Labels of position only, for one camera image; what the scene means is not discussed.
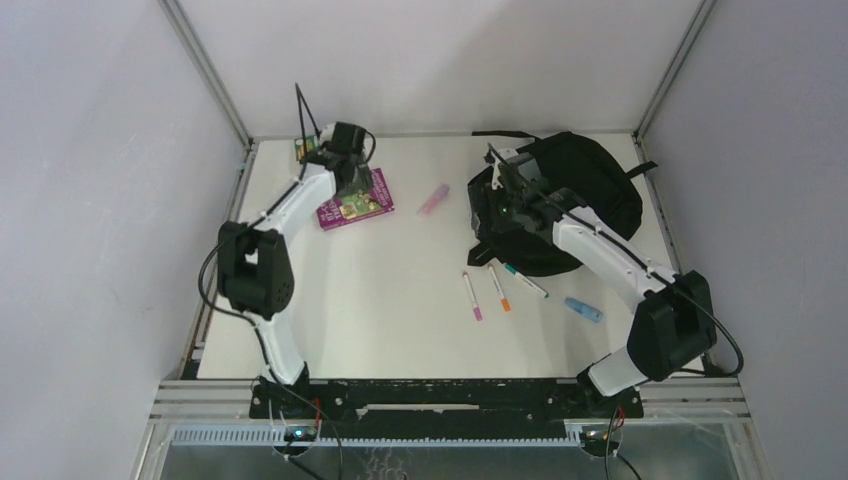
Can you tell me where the black student backpack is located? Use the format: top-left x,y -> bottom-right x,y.
467,131 -> 656,277

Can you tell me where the green cover book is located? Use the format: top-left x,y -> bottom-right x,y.
294,135 -> 317,163

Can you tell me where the purple cover book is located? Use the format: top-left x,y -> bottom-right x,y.
316,168 -> 395,231

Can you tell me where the blue correction tape dispenser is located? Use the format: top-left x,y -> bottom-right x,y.
564,297 -> 604,324

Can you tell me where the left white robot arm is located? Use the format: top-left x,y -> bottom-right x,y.
208,122 -> 376,417

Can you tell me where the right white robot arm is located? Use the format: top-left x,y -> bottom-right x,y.
486,147 -> 717,416

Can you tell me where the teal capped marker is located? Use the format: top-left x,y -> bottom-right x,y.
504,263 -> 550,298

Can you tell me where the orange capped marker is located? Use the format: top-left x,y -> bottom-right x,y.
487,264 -> 512,313

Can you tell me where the pink capped marker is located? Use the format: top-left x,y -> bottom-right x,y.
462,271 -> 484,322

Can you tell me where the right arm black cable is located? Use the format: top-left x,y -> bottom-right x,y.
486,142 -> 746,379

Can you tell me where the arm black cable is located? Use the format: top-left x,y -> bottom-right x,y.
197,82 -> 379,386
486,142 -> 746,379

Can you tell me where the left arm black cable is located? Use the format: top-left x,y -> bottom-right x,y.
197,82 -> 379,386

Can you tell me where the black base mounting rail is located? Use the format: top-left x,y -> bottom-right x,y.
248,378 -> 644,439

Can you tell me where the white slotted cable duct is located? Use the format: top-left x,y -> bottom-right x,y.
171,424 -> 584,448

